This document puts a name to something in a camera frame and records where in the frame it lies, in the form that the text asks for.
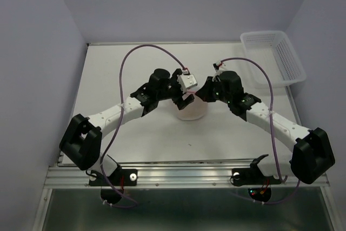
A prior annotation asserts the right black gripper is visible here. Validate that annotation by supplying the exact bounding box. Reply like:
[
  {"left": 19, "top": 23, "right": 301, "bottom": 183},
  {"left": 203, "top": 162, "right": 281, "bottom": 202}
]
[{"left": 194, "top": 76, "right": 231, "bottom": 104}]

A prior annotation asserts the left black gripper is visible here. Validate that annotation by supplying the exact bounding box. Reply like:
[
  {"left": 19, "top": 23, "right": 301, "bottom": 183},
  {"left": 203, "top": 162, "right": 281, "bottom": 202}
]
[{"left": 157, "top": 69, "right": 194, "bottom": 110}]

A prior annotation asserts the white mesh laundry bag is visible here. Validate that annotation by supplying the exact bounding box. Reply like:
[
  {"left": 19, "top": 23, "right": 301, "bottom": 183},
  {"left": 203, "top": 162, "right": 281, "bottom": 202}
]
[{"left": 171, "top": 87, "right": 208, "bottom": 121}]

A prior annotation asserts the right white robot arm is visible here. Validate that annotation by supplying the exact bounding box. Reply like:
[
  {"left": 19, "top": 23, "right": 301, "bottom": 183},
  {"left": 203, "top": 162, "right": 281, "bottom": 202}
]
[{"left": 196, "top": 71, "right": 335, "bottom": 184}]

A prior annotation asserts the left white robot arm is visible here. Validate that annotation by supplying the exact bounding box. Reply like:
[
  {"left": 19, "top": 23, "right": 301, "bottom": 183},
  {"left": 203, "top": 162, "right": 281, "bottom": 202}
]
[{"left": 59, "top": 69, "right": 197, "bottom": 186}]

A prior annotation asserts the white plastic basket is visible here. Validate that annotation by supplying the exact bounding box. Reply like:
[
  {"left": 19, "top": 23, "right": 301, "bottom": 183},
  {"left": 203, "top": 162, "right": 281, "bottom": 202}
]
[{"left": 240, "top": 30, "right": 307, "bottom": 88}]

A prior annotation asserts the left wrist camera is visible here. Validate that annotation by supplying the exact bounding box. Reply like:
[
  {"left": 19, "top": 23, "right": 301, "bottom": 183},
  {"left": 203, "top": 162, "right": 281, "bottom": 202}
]
[{"left": 177, "top": 74, "right": 198, "bottom": 93}]

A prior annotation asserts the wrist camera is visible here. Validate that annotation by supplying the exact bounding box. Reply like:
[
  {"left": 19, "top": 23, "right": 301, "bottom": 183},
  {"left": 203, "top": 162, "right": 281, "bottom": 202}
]
[
  {"left": 177, "top": 74, "right": 198, "bottom": 93},
  {"left": 213, "top": 62, "right": 227, "bottom": 72}
]

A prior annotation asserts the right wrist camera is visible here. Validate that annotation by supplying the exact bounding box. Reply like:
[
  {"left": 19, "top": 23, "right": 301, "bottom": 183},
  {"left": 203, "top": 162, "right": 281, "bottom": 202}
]
[{"left": 213, "top": 62, "right": 227, "bottom": 72}]

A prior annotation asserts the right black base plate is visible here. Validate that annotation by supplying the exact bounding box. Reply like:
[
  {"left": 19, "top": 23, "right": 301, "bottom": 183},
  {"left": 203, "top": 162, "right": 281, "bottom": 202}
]
[{"left": 230, "top": 154, "right": 281, "bottom": 187}]

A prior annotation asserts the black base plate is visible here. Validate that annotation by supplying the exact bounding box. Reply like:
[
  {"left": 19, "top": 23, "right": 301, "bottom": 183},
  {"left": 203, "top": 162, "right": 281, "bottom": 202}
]
[
  {"left": 85, "top": 155, "right": 138, "bottom": 188},
  {"left": 230, "top": 154, "right": 281, "bottom": 187}
]

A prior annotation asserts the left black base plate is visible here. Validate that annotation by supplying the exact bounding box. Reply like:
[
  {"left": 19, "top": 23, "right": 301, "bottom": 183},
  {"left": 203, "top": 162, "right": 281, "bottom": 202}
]
[{"left": 85, "top": 155, "right": 138, "bottom": 188}]

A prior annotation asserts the aluminium mounting rail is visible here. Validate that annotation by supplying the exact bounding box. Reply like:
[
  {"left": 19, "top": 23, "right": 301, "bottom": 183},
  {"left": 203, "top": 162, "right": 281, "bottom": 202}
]
[{"left": 43, "top": 160, "right": 331, "bottom": 189}]

